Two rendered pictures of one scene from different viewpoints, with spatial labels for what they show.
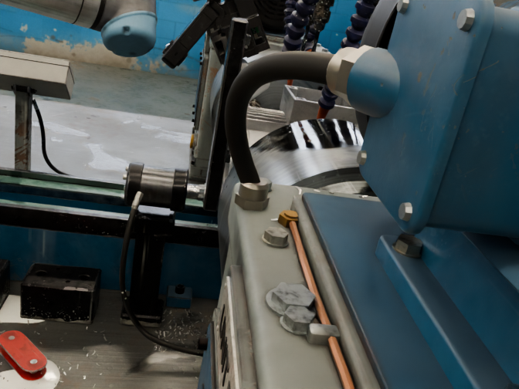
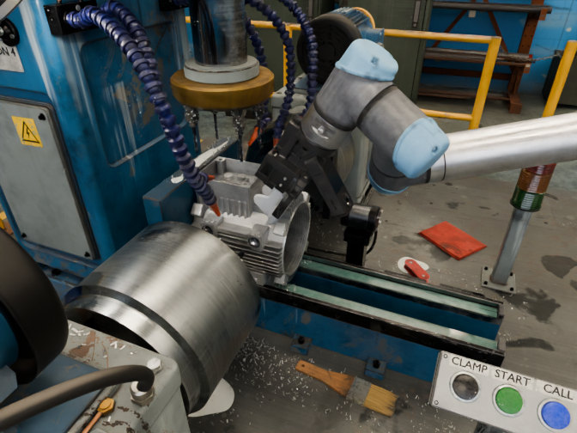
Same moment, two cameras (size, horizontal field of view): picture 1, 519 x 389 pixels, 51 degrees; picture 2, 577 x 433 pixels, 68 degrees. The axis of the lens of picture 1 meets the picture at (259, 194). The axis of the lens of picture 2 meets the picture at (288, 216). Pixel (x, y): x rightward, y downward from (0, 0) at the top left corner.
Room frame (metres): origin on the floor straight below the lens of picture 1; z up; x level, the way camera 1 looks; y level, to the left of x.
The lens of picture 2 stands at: (1.43, 0.43, 1.54)
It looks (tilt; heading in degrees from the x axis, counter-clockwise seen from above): 33 degrees down; 212
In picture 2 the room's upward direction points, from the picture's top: straight up
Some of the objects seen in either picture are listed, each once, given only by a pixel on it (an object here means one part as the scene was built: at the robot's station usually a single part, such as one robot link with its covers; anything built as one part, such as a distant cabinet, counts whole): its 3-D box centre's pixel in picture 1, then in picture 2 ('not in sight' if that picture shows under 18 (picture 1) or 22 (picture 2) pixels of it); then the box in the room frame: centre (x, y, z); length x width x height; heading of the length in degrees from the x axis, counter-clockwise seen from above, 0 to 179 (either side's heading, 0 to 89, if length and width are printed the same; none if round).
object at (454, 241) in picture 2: not in sight; (452, 238); (0.34, 0.30, 0.80); 0.15 x 0.12 x 0.01; 64
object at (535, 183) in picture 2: not in sight; (534, 178); (0.45, 0.44, 1.10); 0.06 x 0.06 x 0.04
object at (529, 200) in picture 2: not in sight; (528, 195); (0.45, 0.44, 1.05); 0.06 x 0.06 x 0.04
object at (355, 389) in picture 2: not in sight; (344, 384); (0.94, 0.24, 0.80); 0.21 x 0.05 x 0.01; 95
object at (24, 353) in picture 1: (22, 355); (416, 271); (0.54, 0.26, 0.81); 0.09 x 0.03 x 0.02; 53
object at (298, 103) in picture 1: (320, 119); (233, 186); (0.85, -0.07, 1.11); 0.12 x 0.11 x 0.07; 101
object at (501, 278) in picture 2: not in sight; (522, 211); (0.45, 0.44, 1.01); 0.08 x 0.08 x 0.42; 10
